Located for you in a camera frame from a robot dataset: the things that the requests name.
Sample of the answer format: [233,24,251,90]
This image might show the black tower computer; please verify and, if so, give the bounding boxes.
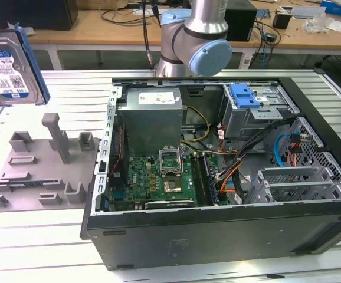
[225,7,258,42]

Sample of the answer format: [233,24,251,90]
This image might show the metal socket cover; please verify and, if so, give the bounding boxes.
[158,146,185,177]

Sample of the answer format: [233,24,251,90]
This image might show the metal optical drive cage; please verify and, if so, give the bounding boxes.
[221,84,301,143]

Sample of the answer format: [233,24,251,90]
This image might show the large black computer box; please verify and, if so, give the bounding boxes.
[0,0,79,32]

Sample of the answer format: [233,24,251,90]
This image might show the grey plastic parts rack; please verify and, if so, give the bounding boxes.
[0,113,102,213]

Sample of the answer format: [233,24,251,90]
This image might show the blue plastic drive latch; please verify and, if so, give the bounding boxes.
[229,84,261,109]

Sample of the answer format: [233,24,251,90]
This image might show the small black box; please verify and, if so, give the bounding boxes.
[272,10,293,29]

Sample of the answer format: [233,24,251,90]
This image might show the black open PC case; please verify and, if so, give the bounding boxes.
[80,75,341,271]

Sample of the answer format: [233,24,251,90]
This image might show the blue data wire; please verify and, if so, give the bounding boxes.
[273,132,303,167]

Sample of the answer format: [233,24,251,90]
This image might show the metal disk bay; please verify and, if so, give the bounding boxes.
[245,166,341,204]

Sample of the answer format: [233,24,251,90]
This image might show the clear plastic bag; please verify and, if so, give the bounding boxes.
[302,13,329,33]

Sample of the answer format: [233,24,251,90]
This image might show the green motherboard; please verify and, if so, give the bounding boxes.
[108,146,227,212]

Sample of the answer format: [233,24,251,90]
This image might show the black RAM slot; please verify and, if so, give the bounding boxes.
[191,153,206,207]

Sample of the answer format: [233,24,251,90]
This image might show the black camera cable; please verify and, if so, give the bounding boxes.
[140,0,163,70]

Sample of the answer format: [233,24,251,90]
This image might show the blue cardboard box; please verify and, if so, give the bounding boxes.
[320,0,341,18]

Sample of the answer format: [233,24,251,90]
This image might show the CPU socket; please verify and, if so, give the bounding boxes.
[162,175,183,195]

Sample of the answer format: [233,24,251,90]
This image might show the grey power supply unit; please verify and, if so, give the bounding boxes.
[116,87,185,157]

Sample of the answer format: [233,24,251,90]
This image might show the yellow and black wire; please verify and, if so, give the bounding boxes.
[181,106,211,145]

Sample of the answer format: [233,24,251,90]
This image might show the wooden desk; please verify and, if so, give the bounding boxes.
[0,0,341,70]

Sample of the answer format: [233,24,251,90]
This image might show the black cable bundle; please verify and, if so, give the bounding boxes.
[217,116,295,204]

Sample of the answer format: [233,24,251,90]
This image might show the orange red wire bundle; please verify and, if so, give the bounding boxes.
[219,164,244,195]

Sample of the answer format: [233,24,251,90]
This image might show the hard disk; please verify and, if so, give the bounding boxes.
[0,22,51,107]

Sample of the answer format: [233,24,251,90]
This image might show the black graphics card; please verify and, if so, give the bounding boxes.
[143,199,195,210]

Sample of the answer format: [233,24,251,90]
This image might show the orange power wire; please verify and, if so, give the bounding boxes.
[287,143,304,166]

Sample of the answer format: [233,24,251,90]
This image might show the RAM stick on rack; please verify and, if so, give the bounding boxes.
[7,182,46,190]

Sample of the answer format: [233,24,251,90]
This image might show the RAM stick with chips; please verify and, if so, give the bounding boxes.
[202,153,219,206]

